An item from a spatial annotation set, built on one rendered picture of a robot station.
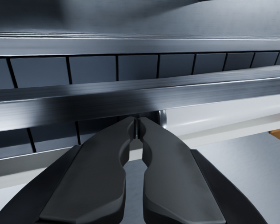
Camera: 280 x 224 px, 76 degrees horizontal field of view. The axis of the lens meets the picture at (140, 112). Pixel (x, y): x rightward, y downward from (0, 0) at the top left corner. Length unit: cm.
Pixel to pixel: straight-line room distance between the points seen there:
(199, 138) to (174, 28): 13
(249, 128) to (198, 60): 9
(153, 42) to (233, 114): 9
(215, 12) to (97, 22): 14
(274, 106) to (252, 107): 3
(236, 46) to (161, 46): 9
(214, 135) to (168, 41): 10
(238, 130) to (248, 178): 32
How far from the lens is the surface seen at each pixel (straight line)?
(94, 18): 20
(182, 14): 23
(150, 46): 17
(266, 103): 19
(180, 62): 18
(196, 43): 19
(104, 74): 16
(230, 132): 21
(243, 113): 18
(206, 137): 19
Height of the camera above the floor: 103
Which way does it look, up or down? 56 degrees down
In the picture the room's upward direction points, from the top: 143 degrees clockwise
